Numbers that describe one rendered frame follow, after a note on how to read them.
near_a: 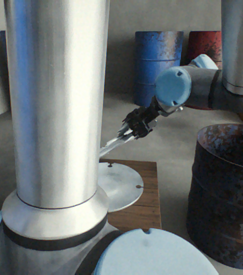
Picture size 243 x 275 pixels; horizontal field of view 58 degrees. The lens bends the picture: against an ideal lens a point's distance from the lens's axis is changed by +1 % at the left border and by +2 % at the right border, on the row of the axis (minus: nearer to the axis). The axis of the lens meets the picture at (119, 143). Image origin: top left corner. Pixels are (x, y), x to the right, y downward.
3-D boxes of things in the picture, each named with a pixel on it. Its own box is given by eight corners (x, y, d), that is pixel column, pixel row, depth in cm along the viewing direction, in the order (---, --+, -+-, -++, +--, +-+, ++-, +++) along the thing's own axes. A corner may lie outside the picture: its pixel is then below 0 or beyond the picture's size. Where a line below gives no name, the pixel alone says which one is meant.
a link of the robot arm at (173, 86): (211, 70, 37) (224, 66, 46) (151, 65, 43) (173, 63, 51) (202, 114, 40) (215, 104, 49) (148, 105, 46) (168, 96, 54)
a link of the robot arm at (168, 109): (171, 80, 61) (189, 103, 61) (159, 91, 64) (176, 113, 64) (162, 85, 55) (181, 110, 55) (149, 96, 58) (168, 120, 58)
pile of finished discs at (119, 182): (143, 166, 93) (143, 164, 93) (142, 216, 68) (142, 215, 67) (78, 162, 96) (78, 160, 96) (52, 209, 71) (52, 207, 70)
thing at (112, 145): (136, 136, 100) (135, 134, 100) (141, 123, 71) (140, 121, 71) (83, 169, 98) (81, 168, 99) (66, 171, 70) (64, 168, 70)
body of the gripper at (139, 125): (119, 121, 64) (148, 96, 57) (133, 113, 71) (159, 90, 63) (135, 142, 64) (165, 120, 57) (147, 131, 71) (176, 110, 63)
